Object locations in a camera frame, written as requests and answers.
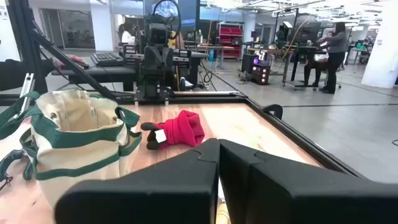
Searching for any cream and green gardening bag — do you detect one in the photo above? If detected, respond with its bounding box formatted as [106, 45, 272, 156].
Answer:
[0, 88, 143, 209]

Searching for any white pillar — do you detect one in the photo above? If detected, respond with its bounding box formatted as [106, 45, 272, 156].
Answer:
[360, 0, 398, 90]

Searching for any black table edge hook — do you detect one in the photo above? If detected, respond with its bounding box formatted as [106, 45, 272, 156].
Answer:
[262, 103, 284, 121]

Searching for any computer monitor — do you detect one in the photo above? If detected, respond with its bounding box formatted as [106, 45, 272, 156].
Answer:
[143, 0, 201, 32]

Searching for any computer desk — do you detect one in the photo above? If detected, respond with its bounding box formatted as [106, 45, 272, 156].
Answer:
[51, 50, 210, 93]

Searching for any black computer mouse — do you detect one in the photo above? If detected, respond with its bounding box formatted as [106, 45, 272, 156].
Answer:
[62, 62, 91, 70]

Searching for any person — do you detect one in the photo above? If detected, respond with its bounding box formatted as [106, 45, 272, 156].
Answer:
[317, 21, 348, 95]
[120, 21, 137, 46]
[0, 55, 88, 93]

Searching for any red storage bin shelf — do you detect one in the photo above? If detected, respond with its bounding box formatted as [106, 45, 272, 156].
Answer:
[217, 22, 244, 60]

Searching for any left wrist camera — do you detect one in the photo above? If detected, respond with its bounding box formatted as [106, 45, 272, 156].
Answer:
[148, 23, 170, 46]

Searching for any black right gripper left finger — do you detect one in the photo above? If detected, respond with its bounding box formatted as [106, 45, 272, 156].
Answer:
[54, 138, 220, 224]

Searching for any black computer keyboard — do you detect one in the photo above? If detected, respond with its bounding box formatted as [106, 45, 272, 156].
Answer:
[90, 52, 126, 67]

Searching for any silver aluminium bar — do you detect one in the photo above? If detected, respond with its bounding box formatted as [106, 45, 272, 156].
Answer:
[12, 73, 35, 121]

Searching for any computer tower with lights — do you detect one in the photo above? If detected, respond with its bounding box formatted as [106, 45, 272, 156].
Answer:
[250, 57, 271, 86]

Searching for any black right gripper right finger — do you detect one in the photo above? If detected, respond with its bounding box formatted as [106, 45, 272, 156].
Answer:
[219, 139, 398, 224]

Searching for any black metal table frame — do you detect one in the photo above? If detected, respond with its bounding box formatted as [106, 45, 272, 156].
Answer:
[0, 0, 368, 181]

